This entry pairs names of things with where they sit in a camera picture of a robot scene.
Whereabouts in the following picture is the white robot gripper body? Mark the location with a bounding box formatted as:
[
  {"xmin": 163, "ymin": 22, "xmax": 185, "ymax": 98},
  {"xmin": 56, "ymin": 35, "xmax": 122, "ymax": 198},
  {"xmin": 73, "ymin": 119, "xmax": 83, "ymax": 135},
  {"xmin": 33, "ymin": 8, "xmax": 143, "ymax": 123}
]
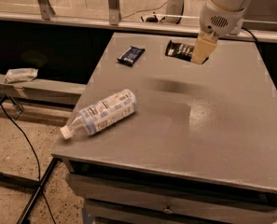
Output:
[{"xmin": 200, "ymin": 0, "xmax": 243, "ymax": 37}]

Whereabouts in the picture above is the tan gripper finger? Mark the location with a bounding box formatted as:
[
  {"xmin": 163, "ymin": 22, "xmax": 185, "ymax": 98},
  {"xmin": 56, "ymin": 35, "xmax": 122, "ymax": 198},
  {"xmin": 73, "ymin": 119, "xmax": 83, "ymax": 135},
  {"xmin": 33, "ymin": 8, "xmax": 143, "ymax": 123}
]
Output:
[{"xmin": 191, "ymin": 35, "xmax": 218, "ymax": 64}]

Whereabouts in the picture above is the black chocolate rxbar wrapper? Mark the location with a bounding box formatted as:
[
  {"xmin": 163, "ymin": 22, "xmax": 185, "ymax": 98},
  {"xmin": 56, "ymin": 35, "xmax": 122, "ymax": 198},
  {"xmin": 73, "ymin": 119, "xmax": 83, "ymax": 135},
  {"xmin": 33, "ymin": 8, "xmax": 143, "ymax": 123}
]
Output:
[{"xmin": 165, "ymin": 40, "xmax": 194, "ymax": 62}]

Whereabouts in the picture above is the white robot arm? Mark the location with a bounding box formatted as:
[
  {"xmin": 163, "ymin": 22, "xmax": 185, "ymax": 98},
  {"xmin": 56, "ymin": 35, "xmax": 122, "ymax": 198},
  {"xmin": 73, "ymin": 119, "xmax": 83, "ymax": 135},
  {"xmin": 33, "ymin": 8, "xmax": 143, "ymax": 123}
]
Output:
[{"xmin": 191, "ymin": 0, "xmax": 252, "ymax": 64}]

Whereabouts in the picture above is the blue blueberry rxbar wrapper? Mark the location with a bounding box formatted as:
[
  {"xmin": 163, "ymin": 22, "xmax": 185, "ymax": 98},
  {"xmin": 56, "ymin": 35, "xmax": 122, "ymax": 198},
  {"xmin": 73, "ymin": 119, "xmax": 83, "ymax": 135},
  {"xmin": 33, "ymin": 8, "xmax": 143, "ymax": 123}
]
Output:
[{"xmin": 118, "ymin": 46, "xmax": 145, "ymax": 67}]

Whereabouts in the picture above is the clear plastic water bottle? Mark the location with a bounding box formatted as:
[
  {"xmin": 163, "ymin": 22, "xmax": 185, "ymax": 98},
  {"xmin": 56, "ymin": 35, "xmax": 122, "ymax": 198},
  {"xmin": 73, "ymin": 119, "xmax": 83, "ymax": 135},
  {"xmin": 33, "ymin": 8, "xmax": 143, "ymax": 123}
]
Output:
[{"xmin": 60, "ymin": 89, "xmax": 137, "ymax": 140}]

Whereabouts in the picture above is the grey metal drawer cabinet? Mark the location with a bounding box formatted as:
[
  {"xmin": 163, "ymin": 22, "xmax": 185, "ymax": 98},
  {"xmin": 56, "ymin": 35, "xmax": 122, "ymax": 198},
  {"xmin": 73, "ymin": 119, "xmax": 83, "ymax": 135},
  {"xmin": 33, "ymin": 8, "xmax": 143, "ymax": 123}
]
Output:
[{"xmin": 66, "ymin": 163, "xmax": 277, "ymax": 224}]

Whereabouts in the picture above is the white crumpled packet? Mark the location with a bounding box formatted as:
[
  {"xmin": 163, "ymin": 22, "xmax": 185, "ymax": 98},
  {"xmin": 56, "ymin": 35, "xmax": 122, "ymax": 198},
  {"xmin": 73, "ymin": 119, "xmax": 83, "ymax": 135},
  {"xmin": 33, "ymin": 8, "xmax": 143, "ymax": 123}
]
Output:
[{"xmin": 5, "ymin": 68, "xmax": 38, "ymax": 83}]

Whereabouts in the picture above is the black tripod stand leg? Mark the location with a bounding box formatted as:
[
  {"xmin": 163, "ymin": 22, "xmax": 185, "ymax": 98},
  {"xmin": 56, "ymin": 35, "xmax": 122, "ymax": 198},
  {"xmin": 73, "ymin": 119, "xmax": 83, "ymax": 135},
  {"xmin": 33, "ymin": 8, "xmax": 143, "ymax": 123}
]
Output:
[{"xmin": 0, "ymin": 159, "xmax": 58, "ymax": 224}]

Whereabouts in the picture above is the grey metal rail frame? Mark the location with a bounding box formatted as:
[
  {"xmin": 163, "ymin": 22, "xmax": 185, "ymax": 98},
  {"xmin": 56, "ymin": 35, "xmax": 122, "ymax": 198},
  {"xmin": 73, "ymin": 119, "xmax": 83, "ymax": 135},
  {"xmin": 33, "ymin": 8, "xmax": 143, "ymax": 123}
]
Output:
[{"xmin": 0, "ymin": 0, "xmax": 277, "ymax": 45}]

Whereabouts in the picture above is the black floor cable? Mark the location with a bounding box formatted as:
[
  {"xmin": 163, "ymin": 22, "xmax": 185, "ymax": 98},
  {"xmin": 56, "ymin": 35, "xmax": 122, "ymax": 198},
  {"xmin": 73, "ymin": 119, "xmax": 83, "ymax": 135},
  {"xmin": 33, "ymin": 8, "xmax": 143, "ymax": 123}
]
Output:
[{"xmin": 0, "ymin": 103, "xmax": 58, "ymax": 224}]

